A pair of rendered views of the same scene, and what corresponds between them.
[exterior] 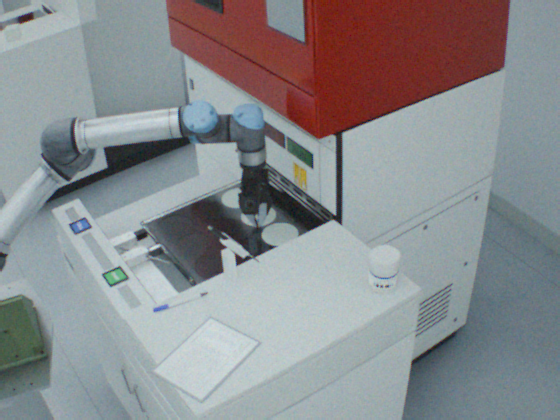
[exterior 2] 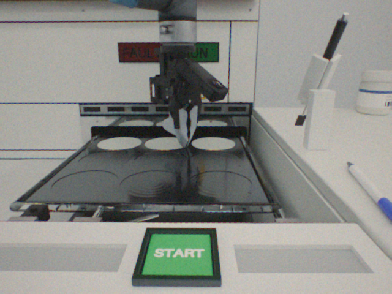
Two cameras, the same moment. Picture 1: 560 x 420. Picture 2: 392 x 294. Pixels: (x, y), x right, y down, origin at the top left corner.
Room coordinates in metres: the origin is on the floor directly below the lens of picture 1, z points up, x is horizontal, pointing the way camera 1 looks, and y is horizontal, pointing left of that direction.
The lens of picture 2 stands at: (1.13, 0.57, 1.10)
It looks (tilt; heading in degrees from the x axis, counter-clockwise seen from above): 18 degrees down; 303
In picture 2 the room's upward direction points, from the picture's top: straight up
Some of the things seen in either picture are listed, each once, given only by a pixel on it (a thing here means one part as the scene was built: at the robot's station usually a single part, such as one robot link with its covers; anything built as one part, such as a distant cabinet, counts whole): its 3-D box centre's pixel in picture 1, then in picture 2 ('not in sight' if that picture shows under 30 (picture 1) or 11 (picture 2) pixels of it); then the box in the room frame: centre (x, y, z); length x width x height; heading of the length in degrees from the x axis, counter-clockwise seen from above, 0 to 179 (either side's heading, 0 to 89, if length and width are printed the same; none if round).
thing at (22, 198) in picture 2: (194, 201); (68, 161); (1.64, 0.26, 0.90); 0.37 x 0.01 x 0.01; 123
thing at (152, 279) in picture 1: (147, 280); not in sight; (1.33, 0.37, 0.87); 0.36 x 0.08 x 0.03; 33
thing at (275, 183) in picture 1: (284, 200); (165, 133); (1.61, -0.01, 0.89); 0.44 x 0.02 x 0.10; 33
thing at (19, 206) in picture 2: (169, 256); (144, 207); (1.39, 0.31, 0.90); 0.38 x 0.01 x 0.01; 33
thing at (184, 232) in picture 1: (226, 230); (160, 160); (1.48, 0.16, 0.90); 0.34 x 0.34 x 0.01; 33
